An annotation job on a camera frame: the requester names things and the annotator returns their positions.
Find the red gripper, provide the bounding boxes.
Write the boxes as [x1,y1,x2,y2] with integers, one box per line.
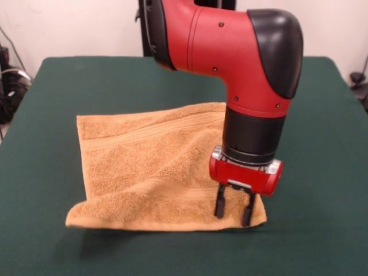
[208,154,285,228]

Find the orange terry towel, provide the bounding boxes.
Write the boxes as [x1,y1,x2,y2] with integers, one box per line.
[65,102,268,232]

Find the dark green table cloth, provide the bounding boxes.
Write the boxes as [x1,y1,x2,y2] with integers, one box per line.
[0,56,368,276]

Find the black plug with cable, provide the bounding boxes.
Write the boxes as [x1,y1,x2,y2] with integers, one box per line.
[349,71,368,113]

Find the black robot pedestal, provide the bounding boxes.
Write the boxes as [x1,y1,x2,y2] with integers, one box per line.
[135,0,239,58]

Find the white cable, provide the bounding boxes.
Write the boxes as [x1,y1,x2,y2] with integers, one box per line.
[0,67,32,84]

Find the black cable bundle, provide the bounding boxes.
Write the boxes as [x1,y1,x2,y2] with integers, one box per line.
[0,66,32,125]

